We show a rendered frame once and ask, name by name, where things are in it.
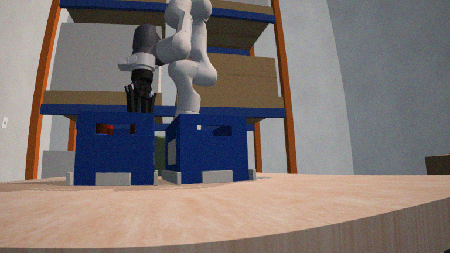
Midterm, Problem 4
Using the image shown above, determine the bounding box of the red bottle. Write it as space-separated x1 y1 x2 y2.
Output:
107 125 114 135

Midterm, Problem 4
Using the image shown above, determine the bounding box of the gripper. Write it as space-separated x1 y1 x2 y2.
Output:
124 69 157 113

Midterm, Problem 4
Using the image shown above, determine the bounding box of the blue bottle crate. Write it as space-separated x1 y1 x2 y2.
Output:
74 111 155 186
165 114 249 184

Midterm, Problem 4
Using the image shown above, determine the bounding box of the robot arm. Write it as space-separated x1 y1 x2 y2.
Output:
118 0 217 123

